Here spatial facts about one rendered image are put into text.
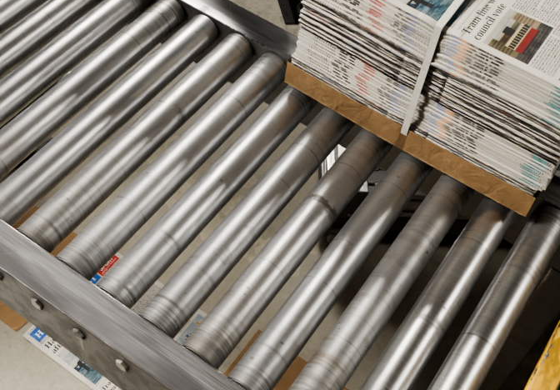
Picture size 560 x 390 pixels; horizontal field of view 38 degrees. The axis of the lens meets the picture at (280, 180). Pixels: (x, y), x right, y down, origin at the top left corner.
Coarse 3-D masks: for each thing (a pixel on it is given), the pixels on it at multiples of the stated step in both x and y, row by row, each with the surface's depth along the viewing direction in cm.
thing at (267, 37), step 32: (192, 0) 125; (224, 0) 126; (224, 32) 124; (256, 32) 122; (288, 32) 123; (352, 128) 121; (384, 160) 122; (480, 192) 114; (544, 192) 109; (512, 224) 115
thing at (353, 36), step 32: (320, 0) 100; (352, 0) 97; (384, 0) 94; (416, 0) 95; (320, 32) 105; (352, 32) 101; (384, 32) 98; (320, 64) 109; (352, 64) 105; (384, 64) 101; (352, 96) 109; (384, 96) 106
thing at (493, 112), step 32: (512, 0) 96; (544, 0) 97; (480, 32) 92; (512, 32) 93; (544, 32) 93; (480, 64) 92; (512, 64) 90; (544, 64) 90; (448, 96) 99; (480, 96) 96; (512, 96) 93; (544, 96) 90; (448, 128) 103; (480, 128) 100; (512, 128) 96; (544, 128) 93; (480, 160) 103; (512, 160) 100; (544, 160) 97
